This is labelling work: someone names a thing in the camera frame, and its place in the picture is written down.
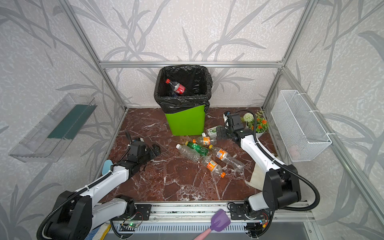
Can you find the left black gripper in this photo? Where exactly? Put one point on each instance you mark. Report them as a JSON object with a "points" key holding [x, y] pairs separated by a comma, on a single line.
{"points": [[151, 151]]}

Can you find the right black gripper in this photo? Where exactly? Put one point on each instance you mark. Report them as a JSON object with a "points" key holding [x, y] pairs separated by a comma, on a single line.
{"points": [[222, 132]]}

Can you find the green sprite bottle yellow cap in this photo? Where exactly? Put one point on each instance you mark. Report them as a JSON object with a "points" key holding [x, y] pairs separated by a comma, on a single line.
{"points": [[201, 150]]}

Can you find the orange fanta label bottle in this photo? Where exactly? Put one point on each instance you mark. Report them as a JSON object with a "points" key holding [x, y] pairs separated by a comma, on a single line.
{"points": [[225, 157]]}

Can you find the long clear bottle white cap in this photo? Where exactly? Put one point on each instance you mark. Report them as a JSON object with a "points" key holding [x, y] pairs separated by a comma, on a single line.
{"points": [[188, 153]]}

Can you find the coca cola bottle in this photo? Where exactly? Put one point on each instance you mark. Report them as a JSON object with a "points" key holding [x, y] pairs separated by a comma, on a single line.
{"points": [[176, 87]]}

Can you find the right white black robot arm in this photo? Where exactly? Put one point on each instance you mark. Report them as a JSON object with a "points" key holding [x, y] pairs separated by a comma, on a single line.
{"points": [[281, 183]]}

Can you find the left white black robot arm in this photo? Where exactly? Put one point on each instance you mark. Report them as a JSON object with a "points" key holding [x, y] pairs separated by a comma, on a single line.
{"points": [[76, 214]]}

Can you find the orange label bottle near bin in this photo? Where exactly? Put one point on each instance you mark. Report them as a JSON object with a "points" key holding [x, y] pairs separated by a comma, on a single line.
{"points": [[205, 141]]}

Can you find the green plastic trash bin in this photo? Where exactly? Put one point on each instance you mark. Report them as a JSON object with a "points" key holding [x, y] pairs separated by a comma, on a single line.
{"points": [[189, 122]]}

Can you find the black bin liner bag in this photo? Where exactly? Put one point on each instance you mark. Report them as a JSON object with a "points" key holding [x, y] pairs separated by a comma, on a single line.
{"points": [[197, 81]]}

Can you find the lime label square bottle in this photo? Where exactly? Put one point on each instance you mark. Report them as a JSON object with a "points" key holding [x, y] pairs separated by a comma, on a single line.
{"points": [[212, 132]]}

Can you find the white pot artificial flowers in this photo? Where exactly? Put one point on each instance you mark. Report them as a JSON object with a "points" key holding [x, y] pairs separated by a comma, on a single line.
{"points": [[256, 122]]}

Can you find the teal plastic spatula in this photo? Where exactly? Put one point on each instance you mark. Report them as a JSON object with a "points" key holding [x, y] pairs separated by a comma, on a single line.
{"points": [[107, 167]]}

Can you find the green circuit board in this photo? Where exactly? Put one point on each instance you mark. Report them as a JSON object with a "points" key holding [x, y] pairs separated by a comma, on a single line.
{"points": [[127, 226]]}

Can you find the purple plastic scoop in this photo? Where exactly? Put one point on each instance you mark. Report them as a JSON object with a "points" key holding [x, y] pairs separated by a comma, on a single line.
{"points": [[219, 222]]}

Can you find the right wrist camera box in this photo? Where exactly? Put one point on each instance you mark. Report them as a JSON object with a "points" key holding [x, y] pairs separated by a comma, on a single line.
{"points": [[226, 116]]}

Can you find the white wire mesh basket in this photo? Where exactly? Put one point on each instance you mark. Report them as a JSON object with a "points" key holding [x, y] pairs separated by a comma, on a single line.
{"points": [[302, 133]]}

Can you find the clear acrylic wall shelf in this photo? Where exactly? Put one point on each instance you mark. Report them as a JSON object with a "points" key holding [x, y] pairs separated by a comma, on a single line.
{"points": [[49, 139]]}

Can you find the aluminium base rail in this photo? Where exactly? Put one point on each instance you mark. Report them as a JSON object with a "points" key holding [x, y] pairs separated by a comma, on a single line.
{"points": [[195, 217]]}

